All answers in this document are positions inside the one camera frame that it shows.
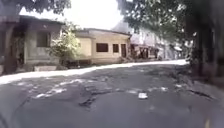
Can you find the grey concrete road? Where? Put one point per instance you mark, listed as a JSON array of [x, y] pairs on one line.
[[110, 106]]

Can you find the leafy green bush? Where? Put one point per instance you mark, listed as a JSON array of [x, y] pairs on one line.
[[66, 45]]

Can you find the row of buildings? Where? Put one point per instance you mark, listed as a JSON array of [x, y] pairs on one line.
[[144, 40]]

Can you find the overhanging tree branches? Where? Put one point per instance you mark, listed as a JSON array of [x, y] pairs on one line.
[[40, 5]]

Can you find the grey concrete house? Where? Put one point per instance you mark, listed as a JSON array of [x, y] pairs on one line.
[[33, 50]]

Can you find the overhanging leafy tree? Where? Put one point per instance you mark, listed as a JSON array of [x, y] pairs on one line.
[[156, 13]]

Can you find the beige single-storey building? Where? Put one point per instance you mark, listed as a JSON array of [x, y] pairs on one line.
[[106, 39]]

